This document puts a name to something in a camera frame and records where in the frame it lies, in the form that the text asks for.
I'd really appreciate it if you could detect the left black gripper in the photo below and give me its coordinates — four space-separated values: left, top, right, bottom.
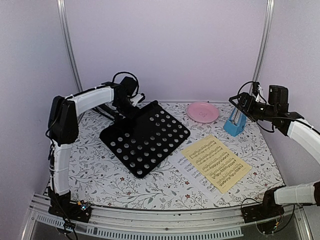
116 96 141 120

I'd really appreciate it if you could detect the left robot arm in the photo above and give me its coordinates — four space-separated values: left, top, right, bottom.
45 72 146 196

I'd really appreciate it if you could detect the pink plate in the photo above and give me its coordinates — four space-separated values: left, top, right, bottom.
186 102 219 124

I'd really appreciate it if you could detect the floral table mat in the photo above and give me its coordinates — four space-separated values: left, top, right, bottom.
69 102 284 210

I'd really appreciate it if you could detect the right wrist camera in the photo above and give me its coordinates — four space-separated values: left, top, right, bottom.
252 81 264 103

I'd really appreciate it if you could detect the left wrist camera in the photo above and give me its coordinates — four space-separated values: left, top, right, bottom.
130 93 146 107

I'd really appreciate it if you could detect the blue metronome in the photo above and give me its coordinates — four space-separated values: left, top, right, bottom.
223 108 247 137

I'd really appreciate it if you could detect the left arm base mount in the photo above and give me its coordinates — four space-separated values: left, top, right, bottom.
48 192 92 223

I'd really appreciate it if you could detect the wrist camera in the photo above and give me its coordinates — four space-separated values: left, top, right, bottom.
130 93 146 107
252 81 264 103

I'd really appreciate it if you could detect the left aluminium frame post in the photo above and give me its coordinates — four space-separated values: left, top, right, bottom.
56 0 83 92

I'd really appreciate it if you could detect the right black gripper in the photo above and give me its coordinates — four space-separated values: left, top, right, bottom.
229 92 278 122

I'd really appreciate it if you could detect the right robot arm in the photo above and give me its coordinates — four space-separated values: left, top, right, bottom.
229 82 320 218

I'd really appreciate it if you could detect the front aluminium rail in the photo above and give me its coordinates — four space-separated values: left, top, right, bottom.
21 194 313 240

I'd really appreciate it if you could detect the white sheet music page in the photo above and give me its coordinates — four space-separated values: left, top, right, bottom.
168 152 223 203

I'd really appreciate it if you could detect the black music stand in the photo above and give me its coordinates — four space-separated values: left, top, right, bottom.
99 100 191 179

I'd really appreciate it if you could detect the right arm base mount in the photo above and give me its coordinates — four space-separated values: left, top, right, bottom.
240 201 285 223

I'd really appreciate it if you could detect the yellow sheet music page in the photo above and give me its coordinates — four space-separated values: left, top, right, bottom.
181 135 252 194

